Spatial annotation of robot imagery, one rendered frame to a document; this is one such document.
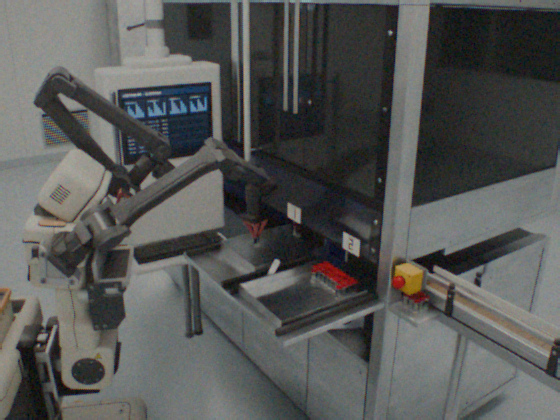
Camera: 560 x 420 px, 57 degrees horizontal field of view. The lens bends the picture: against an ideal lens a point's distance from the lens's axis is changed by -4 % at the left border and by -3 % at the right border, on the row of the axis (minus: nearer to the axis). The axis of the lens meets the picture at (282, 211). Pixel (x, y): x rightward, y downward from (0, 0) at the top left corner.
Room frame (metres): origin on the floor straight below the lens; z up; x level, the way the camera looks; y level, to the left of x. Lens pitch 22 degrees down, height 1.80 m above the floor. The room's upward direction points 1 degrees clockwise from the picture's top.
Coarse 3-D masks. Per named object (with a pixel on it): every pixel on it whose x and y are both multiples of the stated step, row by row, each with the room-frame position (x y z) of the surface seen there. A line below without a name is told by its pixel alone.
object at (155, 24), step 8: (152, 0) 2.21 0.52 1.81; (160, 0) 2.22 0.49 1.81; (152, 8) 2.21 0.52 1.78; (160, 8) 2.22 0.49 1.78; (152, 16) 2.21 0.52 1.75; (160, 16) 2.22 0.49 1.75; (144, 24) 2.24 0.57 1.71; (152, 24) 2.20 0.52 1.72; (160, 24) 2.21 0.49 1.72; (152, 32) 2.21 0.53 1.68; (160, 32) 2.22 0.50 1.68; (152, 40) 2.21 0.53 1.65; (160, 40) 2.22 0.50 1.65; (152, 48) 2.20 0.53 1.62; (160, 48) 2.21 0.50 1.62; (168, 48) 2.24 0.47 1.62; (152, 56) 2.19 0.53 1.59; (160, 56) 2.20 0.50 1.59; (168, 56) 2.23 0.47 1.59
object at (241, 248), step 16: (288, 224) 2.08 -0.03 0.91; (224, 240) 1.91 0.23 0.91; (240, 240) 1.95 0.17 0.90; (272, 240) 1.98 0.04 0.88; (288, 240) 1.98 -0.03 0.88; (304, 240) 1.98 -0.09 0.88; (240, 256) 1.77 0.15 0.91; (256, 256) 1.83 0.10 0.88; (272, 256) 1.83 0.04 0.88; (288, 256) 1.84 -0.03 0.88; (304, 256) 1.81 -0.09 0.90
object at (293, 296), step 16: (288, 272) 1.66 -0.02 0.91; (304, 272) 1.70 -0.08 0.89; (240, 288) 1.55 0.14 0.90; (256, 288) 1.59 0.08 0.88; (272, 288) 1.59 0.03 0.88; (288, 288) 1.59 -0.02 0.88; (304, 288) 1.59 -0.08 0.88; (320, 288) 1.59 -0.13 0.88; (256, 304) 1.46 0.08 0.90; (272, 304) 1.49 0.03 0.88; (288, 304) 1.49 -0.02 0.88; (304, 304) 1.49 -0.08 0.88; (320, 304) 1.49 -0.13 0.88; (336, 304) 1.46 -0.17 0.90; (272, 320) 1.38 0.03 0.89; (288, 320) 1.36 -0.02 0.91
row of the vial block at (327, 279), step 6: (318, 270) 1.64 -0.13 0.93; (324, 270) 1.64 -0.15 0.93; (318, 276) 1.64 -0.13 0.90; (324, 276) 1.62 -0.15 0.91; (330, 276) 1.60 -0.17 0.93; (324, 282) 1.61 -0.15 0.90; (330, 282) 1.58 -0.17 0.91; (336, 282) 1.57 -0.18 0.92; (342, 282) 1.55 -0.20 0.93; (330, 288) 1.58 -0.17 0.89; (342, 288) 1.53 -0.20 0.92; (342, 294) 1.53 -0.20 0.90
